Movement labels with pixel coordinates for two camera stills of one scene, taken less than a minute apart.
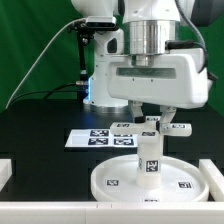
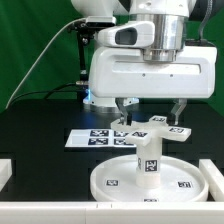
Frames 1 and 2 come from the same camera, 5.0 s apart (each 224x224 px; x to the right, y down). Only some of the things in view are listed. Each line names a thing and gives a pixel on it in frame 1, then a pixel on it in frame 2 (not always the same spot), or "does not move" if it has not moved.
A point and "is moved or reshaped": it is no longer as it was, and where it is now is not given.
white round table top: [116, 180] does not move
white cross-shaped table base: [148, 133] is moved or reshaped
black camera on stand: [84, 30] does not move
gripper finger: [167, 113] → [180, 105]
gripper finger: [136, 108] → [127, 118]
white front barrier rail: [124, 212] does not move
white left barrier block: [6, 171] does not move
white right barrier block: [214, 178] does not move
